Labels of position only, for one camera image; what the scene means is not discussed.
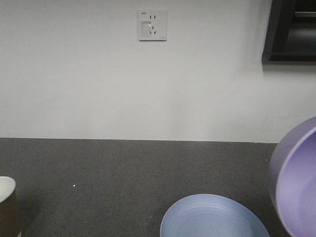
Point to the white wall socket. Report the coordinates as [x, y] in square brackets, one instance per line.
[152, 24]

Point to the light blue plate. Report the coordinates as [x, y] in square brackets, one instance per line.
[208, 215]

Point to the purple bowl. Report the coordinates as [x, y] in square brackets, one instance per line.
[292, 180]

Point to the brown paper cup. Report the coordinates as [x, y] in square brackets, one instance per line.
[10, 224]

